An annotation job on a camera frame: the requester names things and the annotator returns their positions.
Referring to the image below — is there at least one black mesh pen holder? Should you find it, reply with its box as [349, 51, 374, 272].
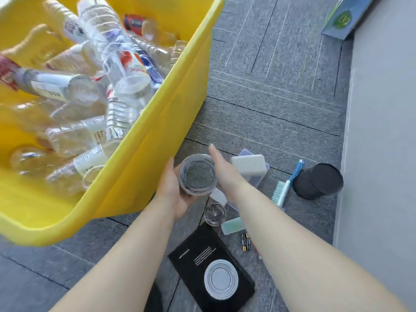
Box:
[292, 163, 344, 200]

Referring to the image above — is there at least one person's left hand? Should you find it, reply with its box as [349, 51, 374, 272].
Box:
[155, 156, 210, 220]

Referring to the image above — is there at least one blue green flat box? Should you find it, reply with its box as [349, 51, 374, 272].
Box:
[321, 0, 377, 41]

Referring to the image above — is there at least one cluster of discarded bottles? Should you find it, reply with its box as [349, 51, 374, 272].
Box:
[0, 0, 189, 195]

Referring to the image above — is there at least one blue white toothbrush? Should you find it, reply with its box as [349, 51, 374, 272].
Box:
[271, 159, 305, 208]

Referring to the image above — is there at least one small clear round jar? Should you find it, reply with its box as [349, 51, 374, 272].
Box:
[204, 202, 227, 227]

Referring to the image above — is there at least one person's left forearm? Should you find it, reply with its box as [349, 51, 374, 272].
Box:
[49, 196, 178, 312]

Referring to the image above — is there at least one clear compartment box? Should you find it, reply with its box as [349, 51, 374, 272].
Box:
[209, 149, 270, 211]

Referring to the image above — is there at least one white power bank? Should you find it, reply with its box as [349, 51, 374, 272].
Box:
[231, 155, 268, 176]

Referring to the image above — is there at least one person's right forearm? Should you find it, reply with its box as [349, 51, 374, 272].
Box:
[227, 188, 407, 312]

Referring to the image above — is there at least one black notebook white circle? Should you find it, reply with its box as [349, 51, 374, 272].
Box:
[168, 221, 256, 312]

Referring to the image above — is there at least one yellow plastic bin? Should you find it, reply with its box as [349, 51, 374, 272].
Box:
[0, 0, 225, 247]

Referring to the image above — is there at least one white paper tape roll cup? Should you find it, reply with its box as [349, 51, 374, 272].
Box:
[179, 153, 218, 192]

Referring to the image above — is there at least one person's right hand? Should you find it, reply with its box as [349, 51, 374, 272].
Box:
[208, 143, 251, 205]

